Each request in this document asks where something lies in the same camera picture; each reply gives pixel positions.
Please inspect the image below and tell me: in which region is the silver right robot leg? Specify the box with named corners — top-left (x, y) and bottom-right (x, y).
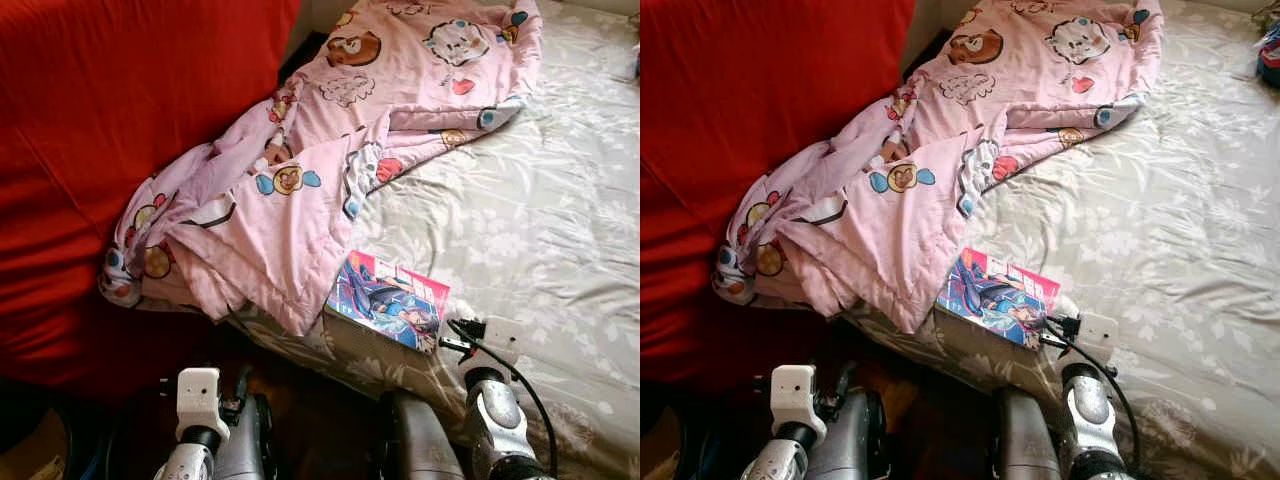
top-left (993, 387), bottom-right (1056, 480)
top-left (385, 390), bottom-right (466, 480)

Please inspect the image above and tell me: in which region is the blue star cushion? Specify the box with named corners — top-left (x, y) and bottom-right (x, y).
top-left (1255, 20), bottom-right (1280, 86)

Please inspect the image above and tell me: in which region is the pink cartoon print quilt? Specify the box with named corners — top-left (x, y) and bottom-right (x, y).
top-left (712, 0), bottom-right (1164, 336)
top-left (98, 0), bottom-right (544, 338)

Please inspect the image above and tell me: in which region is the silver robot leg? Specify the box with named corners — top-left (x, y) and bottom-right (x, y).
top-left (385, 390), bottom-right (466, 480)
top-left (805, 390), bottom-right (896, 480)
top-left (993, 387), bottom-right (1056, 480)
top-left (215, 395), bottom-right (276, 480)

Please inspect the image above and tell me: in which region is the red cloth cover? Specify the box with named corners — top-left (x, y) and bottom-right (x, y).
top-left (0, 0), bottom-right (301, 401)
top-left (640, 0), bottom-right (916, 393)

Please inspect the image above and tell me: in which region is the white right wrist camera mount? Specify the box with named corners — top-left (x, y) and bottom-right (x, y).
top-left (478, 315), bottom-right (523, 367)
top-left (1075, 312), bottom-right (1121, 366)

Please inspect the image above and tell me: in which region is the anime cover magazine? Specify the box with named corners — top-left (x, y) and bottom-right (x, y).
top-left (935, 247), bottom-right (1063, 351)
top-left (325, 250), bottom-right (451, 354)

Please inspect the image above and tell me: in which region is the grey floral bed sheet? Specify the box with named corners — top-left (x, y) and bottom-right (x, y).
top-left (840, 0), bottom-right (1280, 480)
top-left (230, 0), bottom-right (641, 480)

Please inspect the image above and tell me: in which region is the silver left robot leg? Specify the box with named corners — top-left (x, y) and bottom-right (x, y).
top-left (805, 390), bottom-right (896, 480)
top-left (215, 395), bottom-right (276, 480)

